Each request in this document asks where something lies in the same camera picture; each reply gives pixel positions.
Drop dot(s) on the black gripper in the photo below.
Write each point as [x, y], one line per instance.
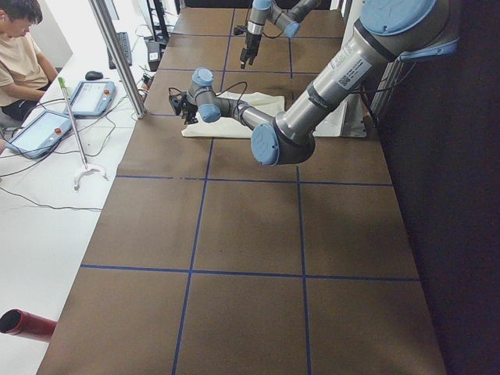
[250, 41]
[190, 109]

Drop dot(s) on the cream long-sleeve cat shirt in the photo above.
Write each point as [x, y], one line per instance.
[230, 128]

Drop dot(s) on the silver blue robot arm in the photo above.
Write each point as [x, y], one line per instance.
[261, 11]
[410, 31]

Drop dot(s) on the black power adapter box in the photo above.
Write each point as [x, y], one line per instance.
[154, 55]

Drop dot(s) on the far blue teach pendant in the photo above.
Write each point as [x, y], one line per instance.
[92, 98]

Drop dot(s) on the blue teach pendant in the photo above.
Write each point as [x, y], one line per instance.
[92, 98]
[41, 135]

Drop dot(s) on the black keyboard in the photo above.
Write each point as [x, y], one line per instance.
[124, 44]

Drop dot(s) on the black computer mouse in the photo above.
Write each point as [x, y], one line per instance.
[93, 75]

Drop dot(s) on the metal reacher grabber stick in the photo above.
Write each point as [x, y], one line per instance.
[86, 168]

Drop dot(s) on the near blue teach pendant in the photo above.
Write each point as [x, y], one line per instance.
[41, 135]

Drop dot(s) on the person in beige shirt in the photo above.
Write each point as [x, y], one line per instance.
[26, 73]

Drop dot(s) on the red cylinder tube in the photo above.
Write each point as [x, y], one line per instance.
[24, 324]

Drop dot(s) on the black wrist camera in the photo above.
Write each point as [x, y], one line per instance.
[239, 30]
[178, 101]

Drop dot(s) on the aluminium frame post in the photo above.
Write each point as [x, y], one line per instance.
[108, 32]

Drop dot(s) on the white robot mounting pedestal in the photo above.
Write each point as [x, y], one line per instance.
[347, 119]

